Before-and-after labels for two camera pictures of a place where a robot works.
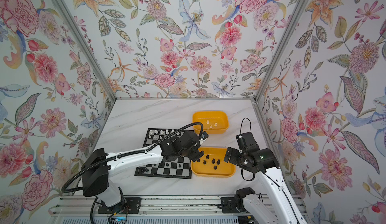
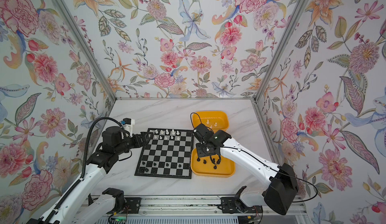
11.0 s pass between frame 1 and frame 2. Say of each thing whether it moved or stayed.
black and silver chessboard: stayed
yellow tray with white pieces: stayed
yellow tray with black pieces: stayed
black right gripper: moved
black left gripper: moved
